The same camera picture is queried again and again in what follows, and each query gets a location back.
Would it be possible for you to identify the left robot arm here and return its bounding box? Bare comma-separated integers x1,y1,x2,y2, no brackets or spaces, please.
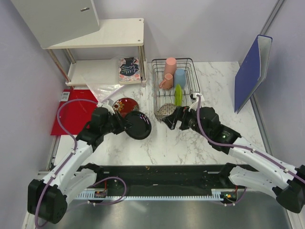
27,107,132,229

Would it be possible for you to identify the black wire dish rack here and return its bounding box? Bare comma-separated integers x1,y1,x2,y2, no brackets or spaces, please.
152,58,201,121

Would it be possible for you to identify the blue cup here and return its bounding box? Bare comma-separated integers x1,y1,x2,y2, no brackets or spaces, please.
173,68,186,88

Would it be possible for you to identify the red folder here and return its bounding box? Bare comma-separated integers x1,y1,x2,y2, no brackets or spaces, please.
59,89,97,135

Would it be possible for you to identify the blue binder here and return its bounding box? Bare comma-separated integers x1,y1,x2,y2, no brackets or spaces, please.
234,35,273,113

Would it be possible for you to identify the white two-tier shelf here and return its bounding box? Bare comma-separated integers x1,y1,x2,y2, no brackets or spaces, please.
46,18,147,86

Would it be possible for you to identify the black plate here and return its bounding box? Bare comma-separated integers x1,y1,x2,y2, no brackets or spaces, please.
125,111,152,140

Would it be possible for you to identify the patterned bowl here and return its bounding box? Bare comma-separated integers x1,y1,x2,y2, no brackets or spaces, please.
158,103,176,117

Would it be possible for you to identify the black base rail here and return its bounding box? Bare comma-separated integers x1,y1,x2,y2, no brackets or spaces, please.
80,163,244,196

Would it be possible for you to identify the red floral plate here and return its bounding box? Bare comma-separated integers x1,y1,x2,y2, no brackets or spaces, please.
112,97,139,118

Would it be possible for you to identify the tall pink cup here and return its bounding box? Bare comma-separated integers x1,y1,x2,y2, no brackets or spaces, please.
163,57,177,75

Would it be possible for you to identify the green plate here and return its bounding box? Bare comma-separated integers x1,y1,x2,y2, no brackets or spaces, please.
174,84,183,106

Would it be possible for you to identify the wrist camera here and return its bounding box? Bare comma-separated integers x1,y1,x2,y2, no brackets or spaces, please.
190,93,204,110
97,99,115,114

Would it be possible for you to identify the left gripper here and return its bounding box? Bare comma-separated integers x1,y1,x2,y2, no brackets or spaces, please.
101,110,132,135

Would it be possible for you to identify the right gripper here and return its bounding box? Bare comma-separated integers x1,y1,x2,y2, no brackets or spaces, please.
162,104,210,139

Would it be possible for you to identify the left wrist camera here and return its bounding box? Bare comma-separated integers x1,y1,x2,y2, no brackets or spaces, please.
97,99,115,114

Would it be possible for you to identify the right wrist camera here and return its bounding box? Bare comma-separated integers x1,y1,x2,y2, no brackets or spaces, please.
190,93,204,110

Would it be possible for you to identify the white cable duct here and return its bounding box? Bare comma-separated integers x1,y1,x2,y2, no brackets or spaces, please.
75,189,238,201

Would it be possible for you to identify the pink mug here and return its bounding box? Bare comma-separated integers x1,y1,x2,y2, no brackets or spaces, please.
159,73,173,90

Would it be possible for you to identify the clear plastic bag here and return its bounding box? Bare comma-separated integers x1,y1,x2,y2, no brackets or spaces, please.
87,83,124,103

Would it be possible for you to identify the grey cabinet door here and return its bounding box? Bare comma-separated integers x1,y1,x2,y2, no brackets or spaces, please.
12,0,100,49

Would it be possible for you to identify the book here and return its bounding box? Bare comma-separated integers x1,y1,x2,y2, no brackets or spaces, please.
119,57,141,85

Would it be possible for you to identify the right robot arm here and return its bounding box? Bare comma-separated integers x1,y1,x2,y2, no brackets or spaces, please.
162,106,305,213

